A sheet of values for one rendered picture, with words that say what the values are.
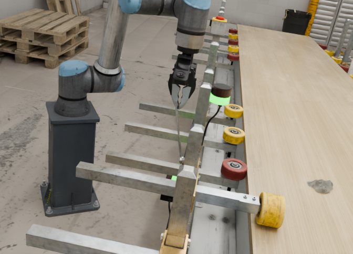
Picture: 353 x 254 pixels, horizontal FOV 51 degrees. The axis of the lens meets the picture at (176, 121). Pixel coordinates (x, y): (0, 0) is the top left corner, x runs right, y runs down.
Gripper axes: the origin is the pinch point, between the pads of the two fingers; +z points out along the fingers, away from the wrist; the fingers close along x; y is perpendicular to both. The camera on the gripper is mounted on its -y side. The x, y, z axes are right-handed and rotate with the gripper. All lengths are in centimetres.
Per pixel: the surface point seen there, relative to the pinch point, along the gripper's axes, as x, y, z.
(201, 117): -8.3, -10.0, -1.8
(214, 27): -6, 64, -17
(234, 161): -21.3, -10.2, 11.0
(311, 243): -40, -42, 11
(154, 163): 3.8, -13.5, 15.4
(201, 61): -1, 136, 20
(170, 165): -1.6, -12.8, 15.4
